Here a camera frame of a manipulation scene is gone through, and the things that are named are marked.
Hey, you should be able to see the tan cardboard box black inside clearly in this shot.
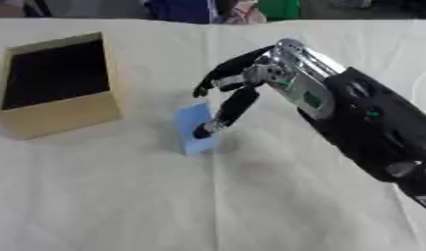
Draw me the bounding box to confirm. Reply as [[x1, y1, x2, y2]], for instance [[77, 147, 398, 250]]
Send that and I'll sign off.
[[0, 30, 124, 141]]

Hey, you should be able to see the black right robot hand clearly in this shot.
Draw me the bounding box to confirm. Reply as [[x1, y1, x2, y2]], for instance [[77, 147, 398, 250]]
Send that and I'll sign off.
[[190, 44, 293, 140]]

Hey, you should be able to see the light blue rectangular block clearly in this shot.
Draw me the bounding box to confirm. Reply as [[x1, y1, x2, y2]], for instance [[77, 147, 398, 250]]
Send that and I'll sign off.
[[173, 100, 224, 157]]

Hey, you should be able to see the person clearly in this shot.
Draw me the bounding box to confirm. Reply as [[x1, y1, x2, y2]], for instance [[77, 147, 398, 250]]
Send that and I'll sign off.
[[142, 0, 304, 25]]

